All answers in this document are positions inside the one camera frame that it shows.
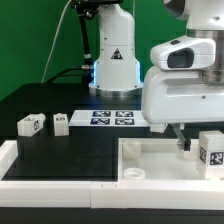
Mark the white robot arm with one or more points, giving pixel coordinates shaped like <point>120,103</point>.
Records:
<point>116,71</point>

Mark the white square tabletop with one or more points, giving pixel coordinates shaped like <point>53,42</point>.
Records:
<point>157,159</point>

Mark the white marker base plate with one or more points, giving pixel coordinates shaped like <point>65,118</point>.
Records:
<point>108,118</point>

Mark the white U-shaped obstacle fence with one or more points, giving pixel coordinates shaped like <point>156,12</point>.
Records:
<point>123,194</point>

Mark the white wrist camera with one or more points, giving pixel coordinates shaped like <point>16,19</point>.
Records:
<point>184,53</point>

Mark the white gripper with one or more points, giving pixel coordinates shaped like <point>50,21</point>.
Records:
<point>171,97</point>

